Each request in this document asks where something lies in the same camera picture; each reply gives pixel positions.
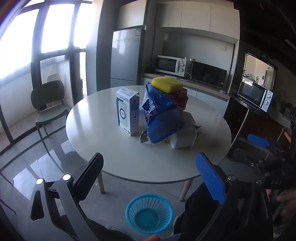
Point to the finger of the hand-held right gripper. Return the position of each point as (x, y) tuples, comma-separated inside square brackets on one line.
[(245, 155), (257, 140)]

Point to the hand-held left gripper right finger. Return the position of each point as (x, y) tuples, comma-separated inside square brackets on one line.
[(210, 178)]

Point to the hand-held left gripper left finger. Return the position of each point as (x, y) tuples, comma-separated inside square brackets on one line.
[(89, 176)]

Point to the large white plastic container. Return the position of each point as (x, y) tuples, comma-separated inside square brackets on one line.
[(183, 138)]

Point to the blue plastic basket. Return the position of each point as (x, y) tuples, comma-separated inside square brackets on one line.
[(149, 215)]

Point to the white cardboard box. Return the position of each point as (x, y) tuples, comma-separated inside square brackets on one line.
[(127, 111)]

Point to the blue plastic bag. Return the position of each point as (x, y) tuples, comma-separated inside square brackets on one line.
[(161, 115)]

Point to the red snack bag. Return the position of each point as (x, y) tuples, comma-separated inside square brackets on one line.
[(181, 99)]

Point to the yellow sponge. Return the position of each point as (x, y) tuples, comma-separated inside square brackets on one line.
[(167, 84)]

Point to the person's right hand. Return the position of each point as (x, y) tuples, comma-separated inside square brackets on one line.
[(289, 199)]

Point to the person's left hand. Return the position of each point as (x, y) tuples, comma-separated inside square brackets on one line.
[(153, 238)]

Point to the wooden low cabinet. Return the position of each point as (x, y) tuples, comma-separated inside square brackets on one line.
[(266, 125)]

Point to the large potted plant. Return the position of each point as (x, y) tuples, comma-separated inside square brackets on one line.
[(282, 102)]

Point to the white microwave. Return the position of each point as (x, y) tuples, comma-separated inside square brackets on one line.
[(254, 95)]

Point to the person's right shoe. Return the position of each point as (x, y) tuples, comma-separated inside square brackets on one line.
[(177, 222)]

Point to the person's shoe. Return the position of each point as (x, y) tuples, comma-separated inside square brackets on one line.
[(177, 222), (114, 229)]

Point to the round white table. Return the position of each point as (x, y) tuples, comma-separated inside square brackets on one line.
[(97, 120)]

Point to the person's left shoe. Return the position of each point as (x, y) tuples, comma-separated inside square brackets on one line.
[(114, 229)]

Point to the small potted plant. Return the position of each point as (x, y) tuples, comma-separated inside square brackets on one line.
[(251, 77)]

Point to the kitchen counter cabinet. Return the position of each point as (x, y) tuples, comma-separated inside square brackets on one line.
[(208, 95)]

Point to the black microwave oven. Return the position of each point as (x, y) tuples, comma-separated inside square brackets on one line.
[(208, 74)]

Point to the green exit sign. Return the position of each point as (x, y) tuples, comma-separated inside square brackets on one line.
[(264, 56)]

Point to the dark green chair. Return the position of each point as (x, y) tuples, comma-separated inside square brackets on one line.
[(47, 97)]

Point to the pale chair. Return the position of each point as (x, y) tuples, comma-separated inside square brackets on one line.
[(54, 77)]

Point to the silver microwave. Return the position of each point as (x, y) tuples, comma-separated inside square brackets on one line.
[(168, 64)]

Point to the silver refrigerator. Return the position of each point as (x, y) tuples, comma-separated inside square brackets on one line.
[(126, 58)]

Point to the large framed window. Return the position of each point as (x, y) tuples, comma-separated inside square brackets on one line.
[(57, 25)]

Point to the white wall cabinets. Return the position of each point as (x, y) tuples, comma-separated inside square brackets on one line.
[(196, 16)]

